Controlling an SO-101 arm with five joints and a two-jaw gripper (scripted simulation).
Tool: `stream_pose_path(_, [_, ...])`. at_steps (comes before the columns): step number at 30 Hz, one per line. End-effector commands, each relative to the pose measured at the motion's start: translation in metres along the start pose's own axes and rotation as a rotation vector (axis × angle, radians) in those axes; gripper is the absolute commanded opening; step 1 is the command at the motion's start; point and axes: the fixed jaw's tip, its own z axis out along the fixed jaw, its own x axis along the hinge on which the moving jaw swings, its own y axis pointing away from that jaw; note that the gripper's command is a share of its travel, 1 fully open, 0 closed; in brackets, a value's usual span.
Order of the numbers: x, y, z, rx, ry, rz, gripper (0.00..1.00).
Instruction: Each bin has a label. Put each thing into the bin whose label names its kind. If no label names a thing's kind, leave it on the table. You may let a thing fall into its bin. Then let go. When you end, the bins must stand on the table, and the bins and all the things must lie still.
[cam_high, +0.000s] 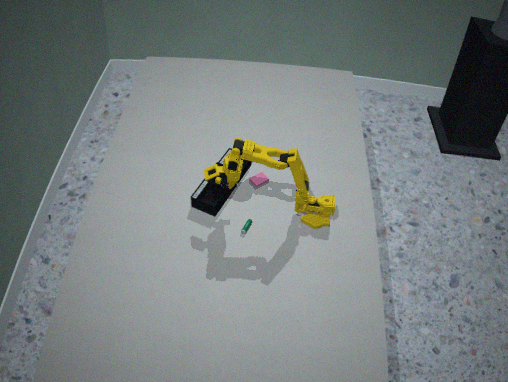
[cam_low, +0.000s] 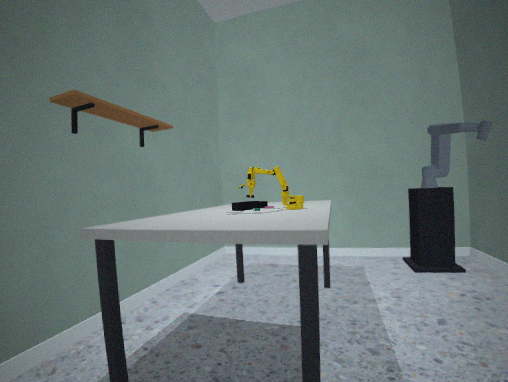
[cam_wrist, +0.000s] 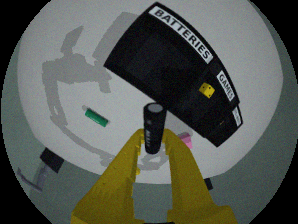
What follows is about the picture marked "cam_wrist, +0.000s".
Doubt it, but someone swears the pink flat pad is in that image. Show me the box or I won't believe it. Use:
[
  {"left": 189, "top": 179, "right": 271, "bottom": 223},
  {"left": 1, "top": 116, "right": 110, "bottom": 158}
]
[{"left": 179, "top": 133, "right": 193, "bottom": 149}]

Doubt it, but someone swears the green aa battery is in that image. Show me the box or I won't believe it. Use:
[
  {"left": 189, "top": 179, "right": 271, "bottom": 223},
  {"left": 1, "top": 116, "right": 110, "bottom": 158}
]
[{"left": 84, "top": 108, "right": 108, "bottom": 127}]

